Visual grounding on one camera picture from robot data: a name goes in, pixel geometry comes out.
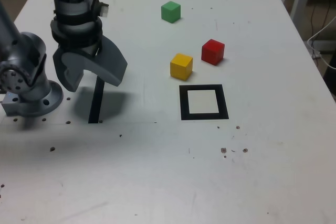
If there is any white cable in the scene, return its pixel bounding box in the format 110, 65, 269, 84
307, 16, 336, 70

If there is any red cube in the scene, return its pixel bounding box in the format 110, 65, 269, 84
201, 39, 225, 66

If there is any yellow cube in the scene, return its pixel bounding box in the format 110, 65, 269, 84
170, 53, 194, 81

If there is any small white gripper camera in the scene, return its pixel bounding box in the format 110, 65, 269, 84
96, 0, 110, 17

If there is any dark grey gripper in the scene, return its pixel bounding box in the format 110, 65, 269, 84
53, 36, 129, 92

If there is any white floor bar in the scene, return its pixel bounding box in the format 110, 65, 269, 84
311, 39, 336, 51

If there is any green cube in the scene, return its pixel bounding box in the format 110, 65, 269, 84
161, 1, 182, 24

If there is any black tape strip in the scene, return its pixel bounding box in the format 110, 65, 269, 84
88, 76, 106, 124

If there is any black tape square outline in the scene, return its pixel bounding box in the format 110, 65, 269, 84
178, 84, 229, 121

